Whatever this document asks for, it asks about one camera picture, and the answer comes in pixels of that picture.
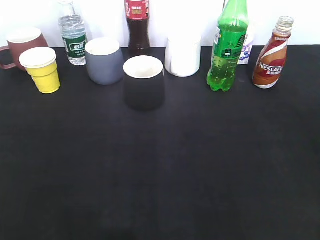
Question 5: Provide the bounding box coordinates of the brown nescafe coffee bottle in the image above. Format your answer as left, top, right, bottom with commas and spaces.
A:
252, 16, 294, 89

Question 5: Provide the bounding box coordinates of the dark red ceramic mug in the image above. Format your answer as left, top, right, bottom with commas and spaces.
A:
0, 27, 49, 72

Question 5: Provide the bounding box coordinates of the black ceramic mug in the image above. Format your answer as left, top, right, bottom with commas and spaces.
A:
123, 55, 165, 111

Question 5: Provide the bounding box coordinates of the white ceramic mug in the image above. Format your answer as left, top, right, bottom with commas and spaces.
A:
164, 33, 202, 78

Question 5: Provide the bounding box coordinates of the grey ceramic mug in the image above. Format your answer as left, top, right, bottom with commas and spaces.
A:
85, 37, 124, 85

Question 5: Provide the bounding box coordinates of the green sprite bottle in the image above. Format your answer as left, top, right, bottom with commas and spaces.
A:
206, 0, 249, 92

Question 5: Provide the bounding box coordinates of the white blueberry milk carton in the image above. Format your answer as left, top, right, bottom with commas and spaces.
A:
237, 22, 255, 65

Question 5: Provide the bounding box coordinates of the cola bottle red label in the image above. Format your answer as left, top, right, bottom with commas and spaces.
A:
124, 0, 151, 56

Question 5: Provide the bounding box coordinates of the clear water bottle green label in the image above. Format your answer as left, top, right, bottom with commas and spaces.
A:
57, 0, 88, 66

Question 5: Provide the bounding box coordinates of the yellow paper cup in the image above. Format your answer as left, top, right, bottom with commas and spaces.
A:
18, 47, 61, 94

